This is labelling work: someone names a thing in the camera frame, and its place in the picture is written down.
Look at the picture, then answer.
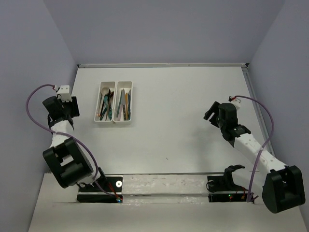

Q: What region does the white utensil tray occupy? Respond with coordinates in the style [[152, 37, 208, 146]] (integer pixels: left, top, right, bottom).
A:
[[94, 81, 116, 125], [112, 81, 133, 127]]

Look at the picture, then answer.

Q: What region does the steel knife pink handle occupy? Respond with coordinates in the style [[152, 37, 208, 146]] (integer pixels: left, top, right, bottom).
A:
[[116, 94, 123, 121]]

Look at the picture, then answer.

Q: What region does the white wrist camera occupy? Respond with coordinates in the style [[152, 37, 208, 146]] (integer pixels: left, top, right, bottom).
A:
[[228, 96, 241, 110], [56, 85, 72, 102]]

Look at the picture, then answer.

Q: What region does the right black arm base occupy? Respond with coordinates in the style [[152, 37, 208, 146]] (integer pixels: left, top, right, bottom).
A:
[[206, 175, 248, 203]]

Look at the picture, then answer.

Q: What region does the white right utensil tray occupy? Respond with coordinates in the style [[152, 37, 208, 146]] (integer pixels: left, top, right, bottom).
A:
[[112, 81, 133, 127]]

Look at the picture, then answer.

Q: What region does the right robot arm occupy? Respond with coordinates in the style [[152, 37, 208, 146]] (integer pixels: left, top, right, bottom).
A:
[[204, 98, 306, 214]]

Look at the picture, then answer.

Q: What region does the silver spoon green handle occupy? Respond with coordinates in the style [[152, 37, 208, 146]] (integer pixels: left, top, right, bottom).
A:
[[107, 97, 113, 121]]

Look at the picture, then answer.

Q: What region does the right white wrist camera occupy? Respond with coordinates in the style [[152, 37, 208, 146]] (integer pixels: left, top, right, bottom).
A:
[[228, 96, 241, 110]]

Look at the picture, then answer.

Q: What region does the white left utensil tray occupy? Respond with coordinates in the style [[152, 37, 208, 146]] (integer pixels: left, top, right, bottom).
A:
[[94, 81, 116, 125]]

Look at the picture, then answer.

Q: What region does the orange plastic knife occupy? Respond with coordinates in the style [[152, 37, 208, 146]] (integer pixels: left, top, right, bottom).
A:
[[124, 93, 128, 120]]

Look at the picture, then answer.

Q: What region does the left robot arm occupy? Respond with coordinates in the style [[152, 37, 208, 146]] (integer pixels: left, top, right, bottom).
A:
[[42, 96, 93, 188]]

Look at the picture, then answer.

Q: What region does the blue plastic knife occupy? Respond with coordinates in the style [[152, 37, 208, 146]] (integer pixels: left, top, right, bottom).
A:
[[128, 101, 131, 121]]

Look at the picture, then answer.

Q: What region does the teal plastic spoon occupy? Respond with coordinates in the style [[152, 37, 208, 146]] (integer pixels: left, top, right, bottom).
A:
[[99, 95, 109, 121]]

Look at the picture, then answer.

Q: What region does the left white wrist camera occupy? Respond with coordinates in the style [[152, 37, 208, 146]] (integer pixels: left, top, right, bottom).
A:
[[56, 85, 72, 102]]

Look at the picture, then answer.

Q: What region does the beige plastic spoon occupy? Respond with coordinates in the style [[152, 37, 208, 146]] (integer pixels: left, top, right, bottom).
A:
[[97, 87, 110, 116]]

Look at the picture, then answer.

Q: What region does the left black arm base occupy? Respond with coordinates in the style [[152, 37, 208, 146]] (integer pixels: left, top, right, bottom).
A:
[[76, 175, 123, 203]]

